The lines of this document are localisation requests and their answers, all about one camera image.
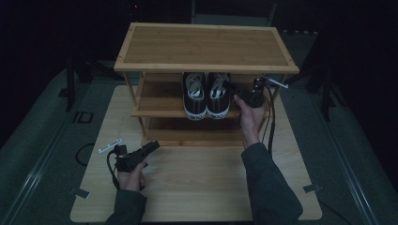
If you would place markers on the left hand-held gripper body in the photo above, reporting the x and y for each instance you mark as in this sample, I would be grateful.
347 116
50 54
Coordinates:
128 162

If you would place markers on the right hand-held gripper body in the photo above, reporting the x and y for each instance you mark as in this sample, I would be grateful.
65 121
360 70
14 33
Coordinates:
254 97

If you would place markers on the black canvas sneaker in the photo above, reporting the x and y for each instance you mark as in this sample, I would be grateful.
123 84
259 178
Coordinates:
194 103
219 103

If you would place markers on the wooden three-tier shoe rack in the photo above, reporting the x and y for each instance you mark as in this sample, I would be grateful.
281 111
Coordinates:
203 47

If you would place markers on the person's left hand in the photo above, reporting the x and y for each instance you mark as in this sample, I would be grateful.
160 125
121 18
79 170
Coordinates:
131 181

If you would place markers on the person's right hand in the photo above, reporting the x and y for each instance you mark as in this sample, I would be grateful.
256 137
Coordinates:
252 122

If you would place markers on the grey tape piece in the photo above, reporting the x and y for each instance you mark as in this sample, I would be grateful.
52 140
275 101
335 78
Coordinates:
312 188
82 193

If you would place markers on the black metal stand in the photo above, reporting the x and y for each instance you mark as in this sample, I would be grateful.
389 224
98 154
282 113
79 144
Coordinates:
326 93
70 90

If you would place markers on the black floor outlet frame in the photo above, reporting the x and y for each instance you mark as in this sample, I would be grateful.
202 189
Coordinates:
75 117

